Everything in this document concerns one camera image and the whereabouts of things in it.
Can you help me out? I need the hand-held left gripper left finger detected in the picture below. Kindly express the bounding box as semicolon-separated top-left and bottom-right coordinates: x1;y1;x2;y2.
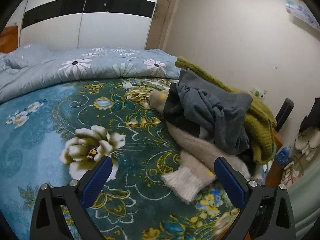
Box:
29;156;113;240

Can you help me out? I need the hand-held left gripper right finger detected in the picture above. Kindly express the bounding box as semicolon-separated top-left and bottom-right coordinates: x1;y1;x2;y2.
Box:
214;156;297;240

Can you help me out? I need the pale fuzzy sweater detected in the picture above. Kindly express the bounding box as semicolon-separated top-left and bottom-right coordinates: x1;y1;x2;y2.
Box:
150;90;252;204

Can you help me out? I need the green knitted sweater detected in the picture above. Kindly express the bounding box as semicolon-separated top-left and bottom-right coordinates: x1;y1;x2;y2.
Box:
175;56;277;165

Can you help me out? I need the blue bottle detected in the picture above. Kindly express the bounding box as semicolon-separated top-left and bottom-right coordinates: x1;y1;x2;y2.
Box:
277;145;292;164

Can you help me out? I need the teal floral blanket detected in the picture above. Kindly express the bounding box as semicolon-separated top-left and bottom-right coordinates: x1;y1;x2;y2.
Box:
0;77;273;240

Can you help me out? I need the grey garment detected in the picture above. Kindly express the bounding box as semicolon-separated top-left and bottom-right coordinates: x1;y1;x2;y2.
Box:
175;69;253;155

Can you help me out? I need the black chair back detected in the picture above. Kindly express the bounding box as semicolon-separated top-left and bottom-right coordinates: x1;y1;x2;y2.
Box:
275;99;295;132

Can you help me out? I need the white bag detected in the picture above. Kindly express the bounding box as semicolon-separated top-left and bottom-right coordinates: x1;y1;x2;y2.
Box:
294;126;320;161

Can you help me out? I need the dark garment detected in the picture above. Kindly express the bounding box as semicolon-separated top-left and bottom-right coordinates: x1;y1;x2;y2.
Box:
162;82;200;138

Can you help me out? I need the dark hanging clothing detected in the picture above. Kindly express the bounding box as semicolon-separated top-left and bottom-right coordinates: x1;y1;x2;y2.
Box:
299;95;320;133

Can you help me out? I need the grey daisy print duvet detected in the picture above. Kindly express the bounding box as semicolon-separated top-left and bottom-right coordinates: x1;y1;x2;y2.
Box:
0;44;182;103

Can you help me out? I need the white wardrobe with black band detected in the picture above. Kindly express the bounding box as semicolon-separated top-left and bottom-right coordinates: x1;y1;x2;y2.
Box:
19;0;165;50

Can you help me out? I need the orange wooden headboard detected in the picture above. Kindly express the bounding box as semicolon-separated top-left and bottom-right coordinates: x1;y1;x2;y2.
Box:
0;25;19;53

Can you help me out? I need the beige door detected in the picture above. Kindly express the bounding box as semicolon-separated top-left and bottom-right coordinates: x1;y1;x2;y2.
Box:
145;0;176;52

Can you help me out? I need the wall socket with plugs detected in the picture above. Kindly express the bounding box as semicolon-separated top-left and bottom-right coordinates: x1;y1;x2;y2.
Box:
251;87;267;99

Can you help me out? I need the wall poster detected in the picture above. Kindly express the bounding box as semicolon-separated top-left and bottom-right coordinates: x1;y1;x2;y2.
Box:
285;0;320;32

